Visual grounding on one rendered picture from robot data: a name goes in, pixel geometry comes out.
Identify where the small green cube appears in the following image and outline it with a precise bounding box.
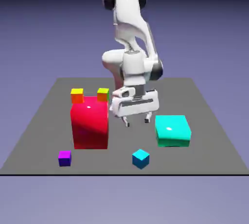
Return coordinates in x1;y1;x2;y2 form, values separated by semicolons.
96;87;110;103

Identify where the large teal box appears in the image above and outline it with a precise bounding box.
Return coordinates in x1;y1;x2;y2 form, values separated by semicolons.
155;114;192;148

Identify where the large red box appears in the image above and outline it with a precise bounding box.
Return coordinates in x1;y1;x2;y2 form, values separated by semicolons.
70;96;109;150

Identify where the small yellow cube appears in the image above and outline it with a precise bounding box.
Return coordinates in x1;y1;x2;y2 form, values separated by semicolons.
70;88;85;104

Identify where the small purple cube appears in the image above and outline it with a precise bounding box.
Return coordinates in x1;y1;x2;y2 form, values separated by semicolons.
58;150;72;167

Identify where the small cyan cube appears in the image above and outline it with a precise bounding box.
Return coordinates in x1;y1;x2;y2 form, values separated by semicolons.
132;148;150;170

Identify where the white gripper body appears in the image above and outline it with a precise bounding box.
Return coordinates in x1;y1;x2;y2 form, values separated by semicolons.
109;89;160;118

